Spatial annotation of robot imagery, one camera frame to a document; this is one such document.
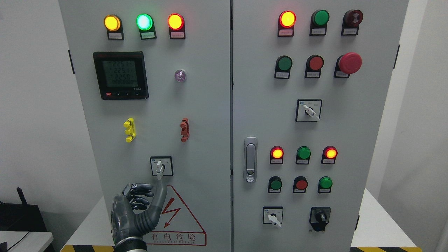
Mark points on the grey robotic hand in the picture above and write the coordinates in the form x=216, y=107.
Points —
x=136, y=211

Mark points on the white selector switch door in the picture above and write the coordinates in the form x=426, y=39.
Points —
x=161, y=166

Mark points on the robot forearm silver black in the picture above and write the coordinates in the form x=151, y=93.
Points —
x=131, y=244

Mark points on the yellow indicator light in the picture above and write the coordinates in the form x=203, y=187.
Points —
x=113, y=27

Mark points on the green lit indicator light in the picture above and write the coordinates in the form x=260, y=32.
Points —
x=146, y=26

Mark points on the red electrical hazard sticker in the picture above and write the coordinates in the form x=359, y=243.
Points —
x=177, y=224

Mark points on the white side table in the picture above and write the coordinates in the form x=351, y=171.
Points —
x=26, y=242

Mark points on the yellow terminal clip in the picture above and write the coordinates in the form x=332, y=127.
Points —
x=129, y=129

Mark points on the black box with antenna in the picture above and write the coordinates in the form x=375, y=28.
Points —
x=21, y=217

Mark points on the red terminal clip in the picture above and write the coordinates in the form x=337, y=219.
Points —
x=184, y=125

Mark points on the black digital power meter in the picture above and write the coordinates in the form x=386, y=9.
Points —
x=121, y=75

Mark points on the grey left cabinet door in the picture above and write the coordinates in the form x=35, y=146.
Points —
x=201, y=165

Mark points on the grey cabinet door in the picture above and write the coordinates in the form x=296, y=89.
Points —
x=265, y=107
x=201, y=165

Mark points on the green push button lower left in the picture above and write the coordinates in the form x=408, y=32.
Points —
x=275, y=185

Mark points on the green push button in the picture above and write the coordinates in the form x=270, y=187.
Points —
x=325, y=184
x=275, y=185
x=282, y=67

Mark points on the small purple indicator lamp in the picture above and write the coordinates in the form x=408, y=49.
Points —
x=180, y=75

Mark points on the red lit indicator lower left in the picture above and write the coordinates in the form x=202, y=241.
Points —
x=276, y=155

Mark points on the red push button lower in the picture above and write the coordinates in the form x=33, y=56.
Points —
x=300, y=184

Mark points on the red push button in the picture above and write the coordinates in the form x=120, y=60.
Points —
x=314, y=66
x=300, y=184

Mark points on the green indicator lower middle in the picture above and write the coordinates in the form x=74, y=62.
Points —
x=303, y=155

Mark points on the green push button lower right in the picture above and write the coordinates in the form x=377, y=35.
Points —
x=325, y=184

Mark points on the red lit indicator light left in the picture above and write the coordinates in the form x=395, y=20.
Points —
x=176, y=26

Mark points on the red lit indicator lower right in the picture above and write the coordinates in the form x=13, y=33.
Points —
x=329, y=155

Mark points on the green push button upper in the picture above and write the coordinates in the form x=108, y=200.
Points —
x=282, y=67

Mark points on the grey right cabinet door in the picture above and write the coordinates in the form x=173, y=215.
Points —
x=265, y=107

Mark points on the red push button upper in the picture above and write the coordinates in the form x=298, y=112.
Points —
x=314, y=66

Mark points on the red lit indicator top right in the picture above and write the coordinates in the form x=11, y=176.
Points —
x=286, y=22

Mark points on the red emergency stop button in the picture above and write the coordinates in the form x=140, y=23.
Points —
x=347, y=64

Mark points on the green indicator top right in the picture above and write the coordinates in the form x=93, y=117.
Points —
x=318, y=23

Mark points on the dark red buzzer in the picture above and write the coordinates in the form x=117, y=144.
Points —
x=351, y=22

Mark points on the silver door lock handle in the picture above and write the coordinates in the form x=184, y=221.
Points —
x=250, y=158

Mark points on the white selector switch bottom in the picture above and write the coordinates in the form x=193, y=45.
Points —
x=273, y=216

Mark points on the white selector switch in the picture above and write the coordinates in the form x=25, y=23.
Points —
x=273, y=216
x=308, y=110

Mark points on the black rotary switch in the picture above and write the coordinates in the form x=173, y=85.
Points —
x=319, y=218

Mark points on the white selector switch middle right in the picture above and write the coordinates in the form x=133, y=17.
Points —
x=308, y=110

